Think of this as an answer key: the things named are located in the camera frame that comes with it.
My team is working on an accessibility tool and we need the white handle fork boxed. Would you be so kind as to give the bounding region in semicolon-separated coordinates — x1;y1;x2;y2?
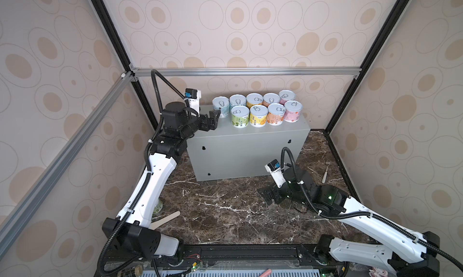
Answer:
321;162;330;184

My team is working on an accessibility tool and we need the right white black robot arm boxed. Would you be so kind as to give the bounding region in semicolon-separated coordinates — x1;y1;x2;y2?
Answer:
259;161;463;277

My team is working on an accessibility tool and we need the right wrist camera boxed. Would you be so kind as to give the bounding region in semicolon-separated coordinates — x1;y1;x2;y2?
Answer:
265;159;286;189

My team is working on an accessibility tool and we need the horizontal aluminium rail back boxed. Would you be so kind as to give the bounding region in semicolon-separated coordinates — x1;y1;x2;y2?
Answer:
129;66;362;78

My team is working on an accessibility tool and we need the orange pink label can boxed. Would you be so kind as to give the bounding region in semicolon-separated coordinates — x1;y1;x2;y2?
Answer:
262;93;280;107

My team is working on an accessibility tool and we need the brown orange label can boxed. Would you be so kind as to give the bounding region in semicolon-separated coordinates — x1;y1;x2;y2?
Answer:
266;103;286;126

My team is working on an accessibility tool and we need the yellow label can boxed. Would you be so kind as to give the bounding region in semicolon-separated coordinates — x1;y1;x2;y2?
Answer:
246;93;263;108

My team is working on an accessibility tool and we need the wooden spatula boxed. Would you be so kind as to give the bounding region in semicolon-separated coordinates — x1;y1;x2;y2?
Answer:
149;211;181;230

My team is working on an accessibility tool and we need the pink pen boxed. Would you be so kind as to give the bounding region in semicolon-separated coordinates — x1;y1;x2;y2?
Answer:
259;269;272;277

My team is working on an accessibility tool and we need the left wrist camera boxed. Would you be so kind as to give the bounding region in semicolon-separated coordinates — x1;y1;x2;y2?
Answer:
185;88;201;113

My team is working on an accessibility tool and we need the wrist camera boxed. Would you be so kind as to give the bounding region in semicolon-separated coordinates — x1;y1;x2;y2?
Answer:
265;159;286;189
185;88;201;113

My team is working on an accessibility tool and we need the diagonal aluminium rail left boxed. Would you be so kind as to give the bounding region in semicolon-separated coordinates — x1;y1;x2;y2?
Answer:
1;71;135;258

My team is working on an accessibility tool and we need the brass cylinder on base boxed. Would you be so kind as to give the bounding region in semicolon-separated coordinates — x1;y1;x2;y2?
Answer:
117;265;143;277

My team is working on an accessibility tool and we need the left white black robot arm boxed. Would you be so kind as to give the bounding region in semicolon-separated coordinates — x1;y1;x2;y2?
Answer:
97;102;221;277

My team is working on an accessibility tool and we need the pink toy figure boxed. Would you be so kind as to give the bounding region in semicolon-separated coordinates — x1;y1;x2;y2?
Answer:
368;267;388;277

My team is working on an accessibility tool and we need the teal label can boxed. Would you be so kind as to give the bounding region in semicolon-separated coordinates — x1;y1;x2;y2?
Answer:
212;96;230;118

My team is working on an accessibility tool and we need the grey metal cabinet box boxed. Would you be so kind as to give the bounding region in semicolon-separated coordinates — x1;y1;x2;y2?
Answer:
187;117;311;181

